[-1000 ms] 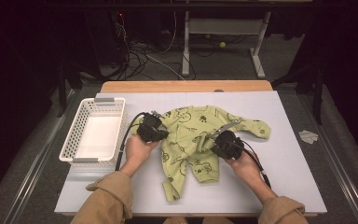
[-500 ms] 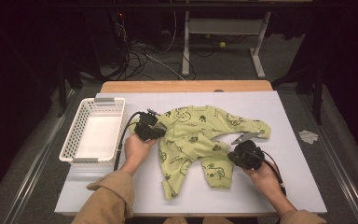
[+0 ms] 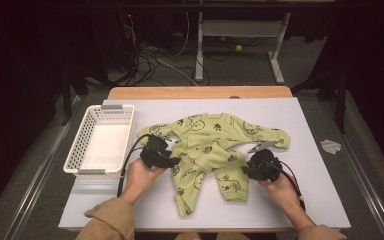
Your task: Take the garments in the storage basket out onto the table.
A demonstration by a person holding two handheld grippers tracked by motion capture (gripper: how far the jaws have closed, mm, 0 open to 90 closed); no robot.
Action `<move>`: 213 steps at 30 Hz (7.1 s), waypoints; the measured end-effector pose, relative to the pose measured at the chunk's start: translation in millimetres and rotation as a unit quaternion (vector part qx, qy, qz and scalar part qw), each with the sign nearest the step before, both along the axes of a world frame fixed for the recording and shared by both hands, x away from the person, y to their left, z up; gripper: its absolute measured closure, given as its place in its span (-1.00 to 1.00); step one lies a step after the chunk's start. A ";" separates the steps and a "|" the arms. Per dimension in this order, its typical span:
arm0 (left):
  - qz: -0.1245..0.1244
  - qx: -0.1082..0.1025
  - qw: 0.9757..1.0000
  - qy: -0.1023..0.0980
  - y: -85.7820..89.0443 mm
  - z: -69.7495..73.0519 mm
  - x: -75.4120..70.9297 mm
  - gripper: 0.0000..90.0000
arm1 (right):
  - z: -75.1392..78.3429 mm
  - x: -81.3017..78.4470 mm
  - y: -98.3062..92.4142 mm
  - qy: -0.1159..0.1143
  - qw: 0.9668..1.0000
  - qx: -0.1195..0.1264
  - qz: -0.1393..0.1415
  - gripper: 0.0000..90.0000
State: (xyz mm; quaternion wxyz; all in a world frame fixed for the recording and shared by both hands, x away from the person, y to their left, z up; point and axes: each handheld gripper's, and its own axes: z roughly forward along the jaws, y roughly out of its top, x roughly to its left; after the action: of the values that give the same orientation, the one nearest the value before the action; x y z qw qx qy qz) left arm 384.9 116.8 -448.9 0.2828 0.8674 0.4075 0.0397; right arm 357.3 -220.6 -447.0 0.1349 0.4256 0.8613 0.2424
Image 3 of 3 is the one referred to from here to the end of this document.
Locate person's right hand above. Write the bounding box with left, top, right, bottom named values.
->
left=259, top=171, right=304, bottom=221

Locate white board sheet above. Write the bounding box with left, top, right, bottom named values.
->
left=58, top=97, right=352, bottom=231

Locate black metal stand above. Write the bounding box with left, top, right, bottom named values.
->
left=291, top=63, right=350, bottom=135

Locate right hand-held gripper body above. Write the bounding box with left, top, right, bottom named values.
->
left=247, top=140, right=284, bottom=182

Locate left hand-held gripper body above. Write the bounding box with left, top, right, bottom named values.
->
left=140, top=134, right=173, bottom=169

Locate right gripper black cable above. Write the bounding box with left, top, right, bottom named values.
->
left=263, top=159, right=307, bottom=213

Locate crumpled white paper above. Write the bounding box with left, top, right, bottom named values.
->
left=319, top=138, right=343, bottom=155

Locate green printed baby romper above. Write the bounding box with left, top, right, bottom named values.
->
left=137, top=112, right=292, bottom=218

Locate white desk frame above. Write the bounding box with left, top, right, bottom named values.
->
left=194, top=11, right=293, bottom=85

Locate metal floor rail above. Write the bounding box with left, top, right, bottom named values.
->
left=3, top=94, right=81, bottom=240
left=319, top=99, right=384, bottom=240

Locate white cable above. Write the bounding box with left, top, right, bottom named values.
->
left=155, top=58, right=200, bottom=88

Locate person's left hand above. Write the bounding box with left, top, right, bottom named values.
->
left=123, top=158, right=167, bottom=201

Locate bundle of black cables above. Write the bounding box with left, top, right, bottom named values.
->
left=118, top=13, right=212, bottom=87

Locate person's leg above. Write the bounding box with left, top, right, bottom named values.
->
left=174, top=232, right=203, bottom=240
left=216, top=232, right=253, bottom=240

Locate white perforated plastic basket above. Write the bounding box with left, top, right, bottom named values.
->
left=62, top=103, right=136, bottom=178

